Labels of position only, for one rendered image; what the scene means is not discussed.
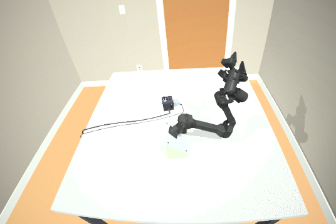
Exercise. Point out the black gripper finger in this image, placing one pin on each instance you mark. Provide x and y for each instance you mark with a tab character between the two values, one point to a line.
242	68
234	57

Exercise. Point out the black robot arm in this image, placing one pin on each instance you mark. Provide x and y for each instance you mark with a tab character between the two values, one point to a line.
225	129

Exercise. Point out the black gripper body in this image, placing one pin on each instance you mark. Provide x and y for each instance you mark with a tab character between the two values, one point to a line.
233	74

